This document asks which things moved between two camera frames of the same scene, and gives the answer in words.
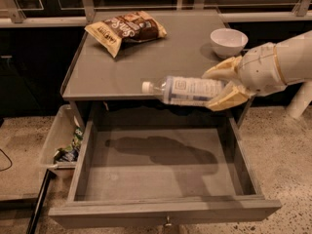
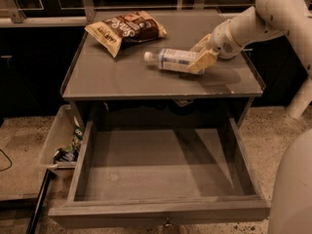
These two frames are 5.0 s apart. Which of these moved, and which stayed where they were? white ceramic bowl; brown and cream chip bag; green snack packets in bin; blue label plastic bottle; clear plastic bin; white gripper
Moved: white gripper; blue label plastic bottle
Stayed: brown and cream chip bag; clear plastic bin; white ceramic bowl; green snack packets in bin
